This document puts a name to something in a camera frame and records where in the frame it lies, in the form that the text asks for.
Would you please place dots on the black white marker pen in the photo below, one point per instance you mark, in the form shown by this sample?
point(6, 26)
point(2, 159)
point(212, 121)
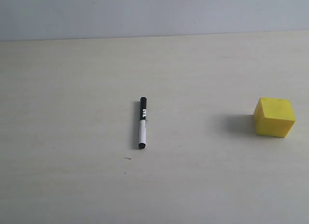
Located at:
point(142, 128)

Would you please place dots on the yellow foam cube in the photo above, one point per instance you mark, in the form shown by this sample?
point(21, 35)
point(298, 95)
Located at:
point(273, 117)

